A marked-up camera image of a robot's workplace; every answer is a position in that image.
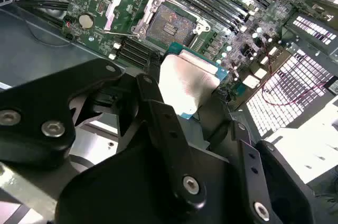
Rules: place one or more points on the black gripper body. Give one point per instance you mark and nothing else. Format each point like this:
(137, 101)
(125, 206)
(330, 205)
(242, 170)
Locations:
(126, 187)

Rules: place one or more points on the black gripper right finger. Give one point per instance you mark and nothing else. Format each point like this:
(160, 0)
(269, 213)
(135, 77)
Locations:
(285, 181)

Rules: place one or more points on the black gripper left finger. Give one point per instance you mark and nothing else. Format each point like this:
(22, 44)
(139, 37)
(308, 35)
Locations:
(39, 102)

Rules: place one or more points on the metal socket cover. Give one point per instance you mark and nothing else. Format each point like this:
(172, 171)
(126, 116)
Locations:
(111, 15)

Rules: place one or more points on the silver CPU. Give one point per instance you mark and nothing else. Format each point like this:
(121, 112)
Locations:
(185, 81)

